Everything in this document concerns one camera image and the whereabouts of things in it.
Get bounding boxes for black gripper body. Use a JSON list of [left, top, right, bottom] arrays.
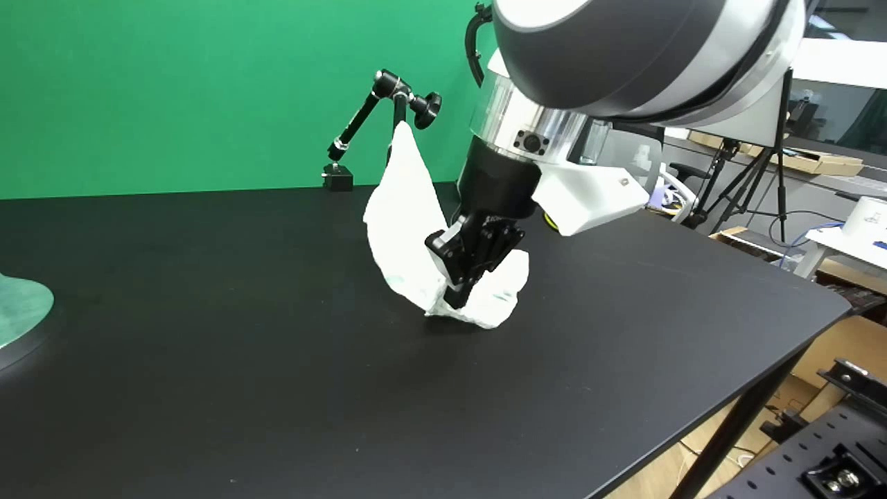
[[456, 135, 544, 227]]

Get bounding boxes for white cloth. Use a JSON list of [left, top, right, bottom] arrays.
[[359, 118, 535, 332]]

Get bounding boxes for black tripod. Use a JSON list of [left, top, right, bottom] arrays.
[[688, 141, 793, 245]]

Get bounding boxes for black table leg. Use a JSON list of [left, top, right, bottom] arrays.
[[669, 362, 799, 499]]

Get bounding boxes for wooden background desk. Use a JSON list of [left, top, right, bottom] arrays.
[[688, 128, 867, 181]]

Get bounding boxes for green backdrop curtain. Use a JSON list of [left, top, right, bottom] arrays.
[[0, 0, 501, 202]]

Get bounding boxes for white flat box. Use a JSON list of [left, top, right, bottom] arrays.
[[807, 195, 887, 271]]

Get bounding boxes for black perforated breadboard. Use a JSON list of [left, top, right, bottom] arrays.
[[703, 357, 887, 499]]

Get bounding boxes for brown cardboard box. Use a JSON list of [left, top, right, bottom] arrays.
[[788, 314, 887, 392]]

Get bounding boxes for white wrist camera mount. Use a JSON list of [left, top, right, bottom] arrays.
[[531, 159, 652, 238]]

